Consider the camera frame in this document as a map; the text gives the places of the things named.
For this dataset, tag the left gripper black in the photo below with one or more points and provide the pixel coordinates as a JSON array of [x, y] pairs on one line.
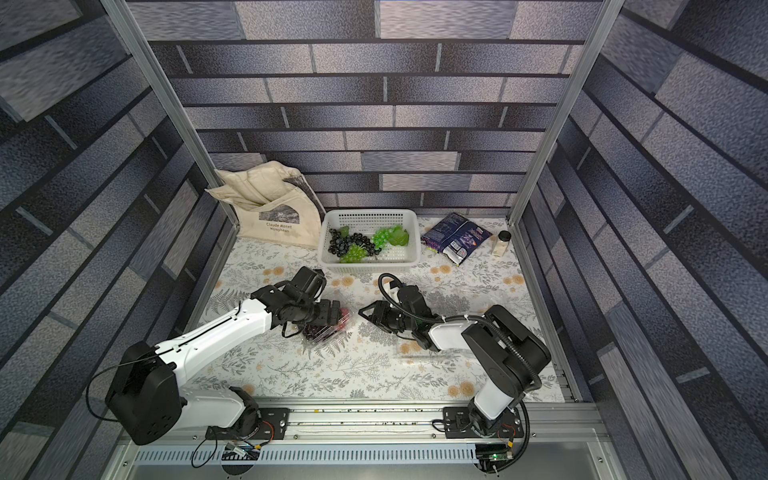
[[327, 317]]

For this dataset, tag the clear clamshell container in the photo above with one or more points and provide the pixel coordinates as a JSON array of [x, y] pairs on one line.
[[446, 333], [337, 332]]

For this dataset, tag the left aluminium frame post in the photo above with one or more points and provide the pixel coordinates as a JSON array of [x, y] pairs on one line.
[[130, 32]]

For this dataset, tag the right aluminium frame post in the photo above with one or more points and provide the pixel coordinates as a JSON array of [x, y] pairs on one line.
[[595, 41]]

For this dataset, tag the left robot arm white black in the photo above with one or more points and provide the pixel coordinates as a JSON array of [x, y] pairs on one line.
[[150, 396]]

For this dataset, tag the white plastic basket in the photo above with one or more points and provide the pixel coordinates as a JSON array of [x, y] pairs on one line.
[[367, 222]]

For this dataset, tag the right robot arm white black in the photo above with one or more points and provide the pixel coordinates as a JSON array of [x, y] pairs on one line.
[[510, 354]]

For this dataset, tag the aluminium frame post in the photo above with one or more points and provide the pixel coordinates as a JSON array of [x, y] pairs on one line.
[[595, 41], [130, 32]]

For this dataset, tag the green grape bunch right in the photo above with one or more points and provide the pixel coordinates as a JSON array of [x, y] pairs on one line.
[[395, 236]]

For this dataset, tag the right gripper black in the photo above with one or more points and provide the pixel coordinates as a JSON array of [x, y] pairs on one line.
[[384, 315]]

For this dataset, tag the floral tablecloth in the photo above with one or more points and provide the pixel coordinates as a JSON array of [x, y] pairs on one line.
[[363, 362]]

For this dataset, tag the dark blue snack bag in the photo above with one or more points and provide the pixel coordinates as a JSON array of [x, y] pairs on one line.
[[456, 237]]

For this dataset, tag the dark purple grape bunch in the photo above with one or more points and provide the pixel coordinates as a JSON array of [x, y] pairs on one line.
[[318, 333]]

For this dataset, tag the small black-capped bottle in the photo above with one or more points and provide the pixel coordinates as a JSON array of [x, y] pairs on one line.
[[501, 244]]

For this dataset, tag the green grape bunch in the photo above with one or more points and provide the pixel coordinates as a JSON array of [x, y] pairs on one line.
[[395, 236], [355, 254]]

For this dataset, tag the beige canvas tote bag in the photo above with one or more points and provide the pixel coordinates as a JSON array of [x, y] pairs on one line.
[[273, 203]]

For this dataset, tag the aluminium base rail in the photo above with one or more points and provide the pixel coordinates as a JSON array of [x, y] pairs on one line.
[[378, 434]]

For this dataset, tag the black grape bunch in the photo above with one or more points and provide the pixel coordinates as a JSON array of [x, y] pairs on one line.
[[341, 239]]

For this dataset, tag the red grape bunch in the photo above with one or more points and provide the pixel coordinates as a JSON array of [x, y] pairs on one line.
[[345, 317]]

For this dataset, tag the green grape bunch front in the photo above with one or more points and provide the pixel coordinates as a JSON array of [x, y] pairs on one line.
[[355, 254]]

